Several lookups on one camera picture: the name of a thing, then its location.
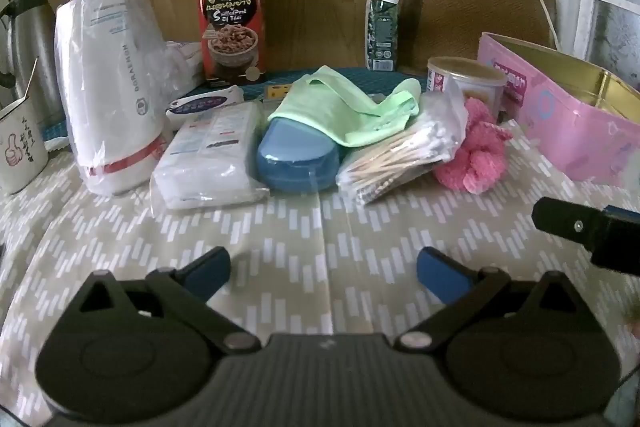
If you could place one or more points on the bag of cotton swabs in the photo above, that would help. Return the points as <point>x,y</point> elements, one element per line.
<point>395,157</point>

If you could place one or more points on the pink fluffy cloth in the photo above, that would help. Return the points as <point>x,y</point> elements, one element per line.
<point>475,157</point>

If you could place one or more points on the green drink carton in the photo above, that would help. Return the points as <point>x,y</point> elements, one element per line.
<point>382,32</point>

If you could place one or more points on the pink tin box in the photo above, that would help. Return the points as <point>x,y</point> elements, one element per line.
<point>550,117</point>

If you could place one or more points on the red cereal box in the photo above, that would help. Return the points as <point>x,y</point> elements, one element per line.
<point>230,7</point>

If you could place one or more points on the blue plastic case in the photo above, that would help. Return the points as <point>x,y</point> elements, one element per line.
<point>295,162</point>

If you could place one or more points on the flat white cotton pack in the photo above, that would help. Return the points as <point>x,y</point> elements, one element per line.
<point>205,157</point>

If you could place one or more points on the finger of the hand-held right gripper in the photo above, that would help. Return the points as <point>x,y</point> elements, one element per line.
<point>575,224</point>

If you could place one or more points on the teal checked mat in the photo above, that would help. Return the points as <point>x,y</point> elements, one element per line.
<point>350,74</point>

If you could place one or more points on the white enamel mug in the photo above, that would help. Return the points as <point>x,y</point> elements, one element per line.
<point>20,152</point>

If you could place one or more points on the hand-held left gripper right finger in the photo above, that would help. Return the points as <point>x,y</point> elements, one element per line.
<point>442,277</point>

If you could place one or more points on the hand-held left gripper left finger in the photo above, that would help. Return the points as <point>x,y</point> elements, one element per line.
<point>206,274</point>

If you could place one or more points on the yellow card box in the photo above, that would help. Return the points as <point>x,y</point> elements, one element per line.
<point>277,92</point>

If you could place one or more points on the small white tissue pack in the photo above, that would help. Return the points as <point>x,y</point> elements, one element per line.
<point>200,104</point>

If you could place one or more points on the light green cloth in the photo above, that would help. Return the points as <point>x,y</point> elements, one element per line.
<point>330,107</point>

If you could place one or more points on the thin wooden stick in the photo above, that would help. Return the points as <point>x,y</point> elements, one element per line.
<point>31,79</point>

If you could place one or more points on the stainless steel thermos jug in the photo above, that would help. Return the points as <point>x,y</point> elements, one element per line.
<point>35,37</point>

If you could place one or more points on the crumpled clear plastic bag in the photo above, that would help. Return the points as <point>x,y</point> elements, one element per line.
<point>182,62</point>

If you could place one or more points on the tall white plastic pack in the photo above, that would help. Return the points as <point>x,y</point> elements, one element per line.
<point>110,82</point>

